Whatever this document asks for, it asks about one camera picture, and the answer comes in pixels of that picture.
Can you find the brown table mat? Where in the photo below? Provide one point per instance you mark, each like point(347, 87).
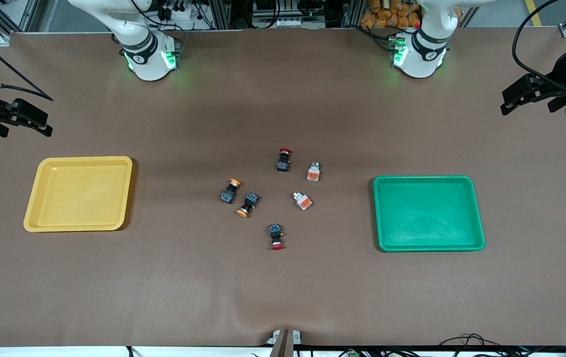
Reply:
point(282, 287)

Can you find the orange bag of items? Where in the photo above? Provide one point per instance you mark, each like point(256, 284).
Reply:
point(387, 15)

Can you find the white terminal strip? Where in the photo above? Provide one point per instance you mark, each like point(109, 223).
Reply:
point(287, 23)

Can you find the yellow plastic tray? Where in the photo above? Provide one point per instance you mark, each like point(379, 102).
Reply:
point(79, 196)

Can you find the aluminium frame post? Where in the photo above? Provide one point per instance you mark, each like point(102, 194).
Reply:
point(352, 12)
point(220, 12)

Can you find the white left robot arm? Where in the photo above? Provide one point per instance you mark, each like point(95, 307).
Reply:
point(421, 59)

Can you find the table edge clamp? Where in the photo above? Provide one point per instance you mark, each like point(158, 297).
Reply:
point(282, 342)

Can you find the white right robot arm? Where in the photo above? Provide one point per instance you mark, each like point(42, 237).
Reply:
point(149, 59)

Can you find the yellow push button black block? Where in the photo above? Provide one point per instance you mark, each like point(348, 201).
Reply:
point(228, 194)
point(249, 202)

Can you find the power strip with black plugs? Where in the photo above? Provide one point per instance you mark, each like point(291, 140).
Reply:
point(178, 12)

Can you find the green plastic tray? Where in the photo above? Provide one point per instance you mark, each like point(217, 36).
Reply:
point(429, 215)

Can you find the green button white orange block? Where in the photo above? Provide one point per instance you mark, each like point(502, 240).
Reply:
point(313, 173)
point(303, 201)

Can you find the red mushroom push button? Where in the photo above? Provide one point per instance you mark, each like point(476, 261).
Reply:
point(283, 163)
point(275, 233)

